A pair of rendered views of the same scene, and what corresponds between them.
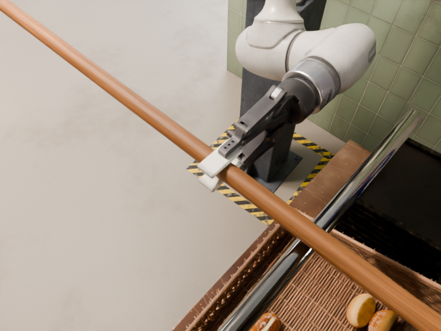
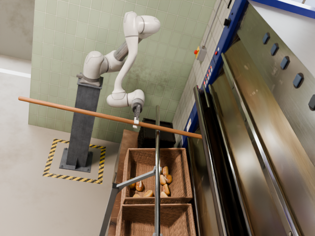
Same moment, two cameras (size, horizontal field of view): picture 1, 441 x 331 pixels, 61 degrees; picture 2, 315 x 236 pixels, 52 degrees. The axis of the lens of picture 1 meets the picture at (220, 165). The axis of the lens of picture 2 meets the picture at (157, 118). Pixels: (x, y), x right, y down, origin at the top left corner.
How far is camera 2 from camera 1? 1.86 m
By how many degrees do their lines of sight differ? 43
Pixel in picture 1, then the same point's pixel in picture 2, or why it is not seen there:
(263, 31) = (118, 95)
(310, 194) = (124, 149)
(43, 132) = not seen: outside the picture
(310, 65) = (138, 99)
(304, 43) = (131, 96)
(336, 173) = (127, 140)
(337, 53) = (140, 96)
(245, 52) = (113, 101)
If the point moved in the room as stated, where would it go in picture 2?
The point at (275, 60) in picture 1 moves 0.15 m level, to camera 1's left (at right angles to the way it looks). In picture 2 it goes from (123, 101) to (108, 105)
